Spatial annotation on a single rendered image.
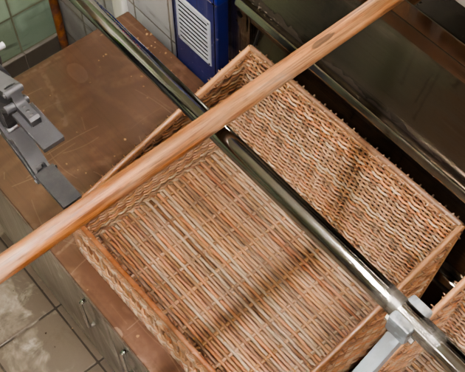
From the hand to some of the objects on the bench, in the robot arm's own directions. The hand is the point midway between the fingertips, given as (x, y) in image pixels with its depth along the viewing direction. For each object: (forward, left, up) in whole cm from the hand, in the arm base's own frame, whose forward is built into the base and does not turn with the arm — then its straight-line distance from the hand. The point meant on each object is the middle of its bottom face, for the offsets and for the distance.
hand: (59, 170), depth 106 cm
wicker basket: (+5, +30, -61) cm, 68 cm away
